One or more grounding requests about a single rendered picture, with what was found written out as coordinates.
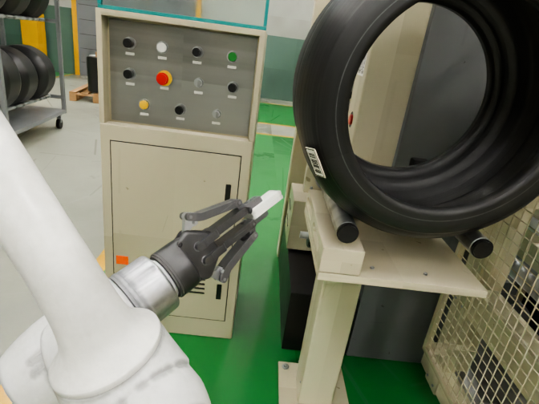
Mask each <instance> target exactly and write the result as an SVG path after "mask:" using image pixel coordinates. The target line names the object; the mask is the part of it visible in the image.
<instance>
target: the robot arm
mask: <svg viewBox="0 0 539 404"><path fill-rule="evenodd" d="M282 198H283V196H282V193H281V191H274V190H269V191H268V192H267V193H265V194H264V195H263V196H253V197H251V198H250V199H248V200H247V201H246V202H245V203H242V200H240V199H229V200H225V201H223V202H220V203H218V204H214V205H212V206H209V207H207V208H203V209H201V210H198V211H196V212H182V213H181V214H180V219H181V220H182V230H181V231H179V232H178V233H177V235H176V237H175V239H174V240H172V241H170V242H169V243H167V244H166V245H165V246H163V247H162V248H160V249H159V250H157V251H156V252H154V253H153V254H152V255H151V256H150V259H149V258H147V257H143V256H141V257H139V258H137V259H136V260H134V261H133V262H132V263H130V264H129V265H127V266H126V267H124V268H123V269H121V270H120V271H119V272H117V273H114V274H112V275H111V277H109V278H107V276H106V274H105V273H104V271H103V270H102V268H101V267H100V265H99V263H98V262H97V260H96V259H95V257H94V256H93V254H92V253H91V251H90V249H89V248H88V247H87V245H86V243H85V242H84V240H83V238H82V237H81V236H80V234H79V232H78V231H77V229H76V228H75V226H74V225H73V223H72V222H71V220H70V218H69V217H68V215H67V214H66V212H65V211H64V209H63V207H62V205H61V204H60V203H59V201H58V200H57V198H56V196H55V194H54V193H53V192H52V190H51V188H50V187H49V185H48V184H47V182H46V181H45V179H44V178H43V176H42V174H41V172H40V171H39V170H38V168H37V167H36V165H35V163H34V161H33V160H32V159H31V157H30V155H29V154H28V152H27V151H26V149H25V148H24V146H23V145H22V143H21V141H20V139H19V138H18V137H17V135H16V134H15V132H14V130H13V128H12V127H11V125H10V124H9V122H8V121H7V119H6V117H5V116H4V114H3V113H2V111H1V110H0V245H1V246H2V248H3V249H4V251H5V252H6V254H7V256H8V257H9V258H10V260H11V261H12V263H13V264H14V266H15V268H16V269H17V270H18V272H19V274H20V275H21V277H22V279H23V280H24V281H25V283H26V285H27V287H28V288H29V290H30V291H31V293H32V295H33V296H34V299H35V300H36V301H37V303H38V305H39V307H40V309H41V310H42V311H43V314H44V316H42V317H41V318H39V319H38V320H37V321H36V322H35V323H34V324H32V325H31V326H30V327H29V328H28V329H27V330H26V331H25V332H23V333H22V334H21V335H20V336H19V337H18V338H17V339H16V340H15V341H14V342H13V343H12V344H11V345H10V347H9V348H8V349H7V350H6V352H5V353H4V354H3V355H2V356H1V357H0V382H1V385H2V388H3V389H4V391H5V393H6V395H7V396H8V398H9V399H10V400H11V401H12V403H13V404H211V402H210V399H209V395H208V393H207V390H206V389H205V385H204V383H203V382H202V380H201V378H200V377H199V376H198V374H197V373H196V372H195V371H194V369H193V368H192V367H191V366H190V365H189V359H188V357H187V356H186V354H185V353H184V352H183V351H182V349H181V348H180V347H179V346H178V345H177V344H176V342H175V341H174V340H173V339H172V337H171V336H170V334H169V333H168V331H167V330H166V329H165V328H164V326H163V325H162V324H161V321H162V320H163V319H164V318H166V317H167V316H168V315H169V314H170V313H171V312H172V311H174V310H175V309H176V308H178V306H179V305H180V300H179V297H183V296H184V295H186V294H187V293H188V292H190V291H191V290H192V289H194V288H195V287H196V286H197V285H198V284H199V283H200V282H201V281H203V280H207V279H209V278H210V277H211V278H213V279H214V280H215V281H219V282H221V283H225V282H226V281H227V280H228V278H229V274H230V273H231V270H232V269H233V267H234V266H235V265H236V264H237V262H238V261H239V260H240V259H241V258H242V257H243V255H244V254H245V253H246V251H247V250H248V249H249V247H250V246H251V245H252V243H253V242H254V241H255V240H256V239H257V237H258V234H257V232H256V225H257V224H258V223H259V222H260V221H261V220H263V219H264V218H266V217H267V216H268V214H269V213H268V211H267V210H268V209H269V208H271V207H272V206H274V205H275V204H276V203H277V202H278V201H279V200H281V199H282ZM230 210H232V211H230ZM227 211H230V212H229V213H227V214H226V215H225V216H223V217H222V218H220V219H219V220H218V221H216V222H215V223H214V224H212V225H211V226H209V227H207V228H205V229H203V230H191V228H192V227H193V226H196V225H197V224H198V221H203V220H207V219H209V218H212V217H214V216H217V215H220V214H222V213H224V212H227ZM243 217H244V218H246V220H245V219H242V218H243ZM240 219H241V220H242V222H240V223H239V224H237V225H236V226H235V227H233V228H232V229H230V230H229V231H228V232H227V233H226V234H224V235H223V236H221V237H220V235H221V234H222V233H223V232H224V231H226V230H227V229H228V228H230V227H231V226H233V225H234V224H236V223H237V222H238V221H239V220H240ZM218 237H220V238H219V239H217V238H218ZM235 242H236V243H235ZM234 243H235V244H234ZM232 244H233V247H232V248H231V249H230V250H229V251H228V252H227V253H226V255H225V256H224V257H223V258H222V260H221V261H220V263H219V264H218V266H216V264H217V261H218V258H219V256H220V255H222V254H223V253H225V252H226V251H227V248H228V247H230V246H231V245H232Z"/></svg>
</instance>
